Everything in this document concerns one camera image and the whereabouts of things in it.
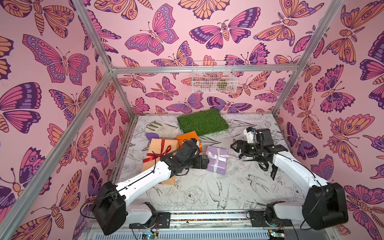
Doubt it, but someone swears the black lettered ribbon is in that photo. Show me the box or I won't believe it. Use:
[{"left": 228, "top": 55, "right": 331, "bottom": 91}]
[{"left": 244, "top": 155, "right": 278, "bottom": 180}]

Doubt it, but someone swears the white satin ribbon bow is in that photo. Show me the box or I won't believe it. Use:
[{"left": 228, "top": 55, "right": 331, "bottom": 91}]
[{"left": 206, "top": 146, "right": 229, "bottom": 174}]

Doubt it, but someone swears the lilac gift box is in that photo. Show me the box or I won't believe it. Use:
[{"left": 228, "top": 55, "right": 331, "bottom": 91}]
[{"left": 205, "top": 146, "right": 229, "bottom": 176}]

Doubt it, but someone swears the orange gift box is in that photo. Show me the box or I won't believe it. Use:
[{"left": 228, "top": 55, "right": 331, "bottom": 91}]
[{"left": 176, "top": 131, "right": 203, "bottom": 152}]

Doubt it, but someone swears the large tan gift box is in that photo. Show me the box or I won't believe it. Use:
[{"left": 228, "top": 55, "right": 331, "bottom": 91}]
[{"left": 139, "top": 140, "right": 179, "bottom": 187}]

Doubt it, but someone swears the red ribbon bow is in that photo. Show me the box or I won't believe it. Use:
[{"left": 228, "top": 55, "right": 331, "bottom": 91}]
[{"left": 143, "top": 139, "right": 173, "bottom": 163}]

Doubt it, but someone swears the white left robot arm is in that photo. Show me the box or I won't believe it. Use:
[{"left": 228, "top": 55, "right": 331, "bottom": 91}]
[{"left": 91, "top": 139, "right": 210, "bottom": 236}]

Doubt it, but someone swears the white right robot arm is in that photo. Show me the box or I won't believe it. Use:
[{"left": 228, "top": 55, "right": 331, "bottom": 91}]
[{"left": 231, "top": 128, "right": 349, "bottom": 230}]

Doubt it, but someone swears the beige gardening glove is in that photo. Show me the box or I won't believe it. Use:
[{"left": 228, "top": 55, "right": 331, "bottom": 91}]
[{"left": 145, "top": 121, "right": 181, "bottom": 140}]

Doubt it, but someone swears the green artificial grass mat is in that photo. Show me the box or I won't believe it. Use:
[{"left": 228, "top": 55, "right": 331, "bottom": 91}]
[{"left": 177, "top": 109, "right": 229, "bottom": 136}]

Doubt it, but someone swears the purple pink hand trowel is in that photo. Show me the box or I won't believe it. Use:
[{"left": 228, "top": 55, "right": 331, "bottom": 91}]
[{"left": 146, "top": 133, "right": 160, "bottom": 141}]

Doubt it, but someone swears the green item in basket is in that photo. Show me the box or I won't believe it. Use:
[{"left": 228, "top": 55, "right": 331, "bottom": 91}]
[{"left": 217, "top": 80, "right": 228, "bottom": 91}]

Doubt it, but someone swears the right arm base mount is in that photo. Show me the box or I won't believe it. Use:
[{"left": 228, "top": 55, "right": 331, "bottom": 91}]
[{"left": 246, "top": 210, "right": 293, "bottom": 228}]

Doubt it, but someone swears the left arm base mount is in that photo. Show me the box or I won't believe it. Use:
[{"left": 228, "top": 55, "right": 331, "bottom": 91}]
[{"left": 129, "top": 212, "right": 171, "bottom": 230}]

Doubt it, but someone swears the aluminium front rail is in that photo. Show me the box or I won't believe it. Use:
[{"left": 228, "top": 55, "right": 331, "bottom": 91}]
[{"left": 80, "top": 210, "right": 343, "bottom": 240}]

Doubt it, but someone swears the white wire basket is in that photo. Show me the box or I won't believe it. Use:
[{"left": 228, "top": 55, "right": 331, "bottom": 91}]
[{"left": 191, "top": 65, "right": 238, "bottom": 94}]

